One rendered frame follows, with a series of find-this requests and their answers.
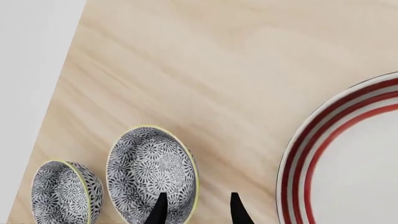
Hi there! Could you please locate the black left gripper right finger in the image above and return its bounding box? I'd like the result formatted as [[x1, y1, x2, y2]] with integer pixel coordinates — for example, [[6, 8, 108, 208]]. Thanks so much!
[[230, 192, 258, 224]]

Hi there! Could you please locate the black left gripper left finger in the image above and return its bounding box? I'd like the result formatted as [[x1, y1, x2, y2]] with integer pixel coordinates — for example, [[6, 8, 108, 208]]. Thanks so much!
[[145, 192, 168, 224]]

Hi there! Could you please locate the black white patterned bowl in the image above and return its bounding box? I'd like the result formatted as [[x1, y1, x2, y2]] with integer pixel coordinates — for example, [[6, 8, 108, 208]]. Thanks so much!
[[106, 124, 200, 224], [30, 159, 104, 224]]

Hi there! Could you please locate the white plate with red rings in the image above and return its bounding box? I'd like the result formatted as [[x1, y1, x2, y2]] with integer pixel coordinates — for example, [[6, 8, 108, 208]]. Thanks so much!
[[275, 71, 398, 224]]

